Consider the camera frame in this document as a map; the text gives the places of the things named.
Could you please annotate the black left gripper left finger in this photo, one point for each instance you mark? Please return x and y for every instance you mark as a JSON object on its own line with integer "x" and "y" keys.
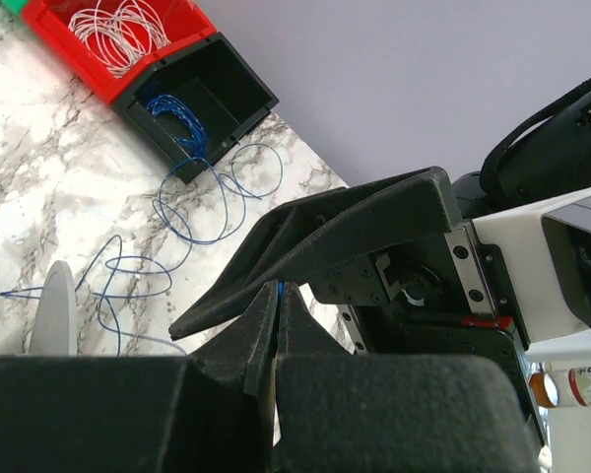
{"x": 212, "y": 411}

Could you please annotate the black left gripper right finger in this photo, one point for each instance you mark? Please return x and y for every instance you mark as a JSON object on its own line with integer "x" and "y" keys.
{"x": 392, "y": 413}

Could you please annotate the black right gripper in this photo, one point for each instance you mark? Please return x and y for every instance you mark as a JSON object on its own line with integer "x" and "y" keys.
{"x": 436, "y": 295}

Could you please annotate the white perforated cable spool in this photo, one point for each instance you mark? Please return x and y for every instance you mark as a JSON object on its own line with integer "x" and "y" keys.
{"x": 54, "y": 330}

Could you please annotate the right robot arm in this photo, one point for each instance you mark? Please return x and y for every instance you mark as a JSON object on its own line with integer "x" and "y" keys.
{"x": 546, "y": 156}

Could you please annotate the black storage bin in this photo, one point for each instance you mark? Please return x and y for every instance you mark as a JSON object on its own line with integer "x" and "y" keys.
{"x": 210, "y": 79}

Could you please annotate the orange pill bottle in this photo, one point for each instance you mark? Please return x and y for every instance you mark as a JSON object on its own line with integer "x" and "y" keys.
{"x": 562, "y": 388}

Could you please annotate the red storage bin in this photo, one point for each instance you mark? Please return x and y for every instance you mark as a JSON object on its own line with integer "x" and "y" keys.
{"x": 108, "y": 44}

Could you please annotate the green storage bin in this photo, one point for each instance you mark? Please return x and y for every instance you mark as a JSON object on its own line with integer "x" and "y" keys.
{"x": 15, "y": 6}

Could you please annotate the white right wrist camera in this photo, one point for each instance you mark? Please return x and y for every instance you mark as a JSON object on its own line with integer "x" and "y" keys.
{"x": 546, "y": 247}

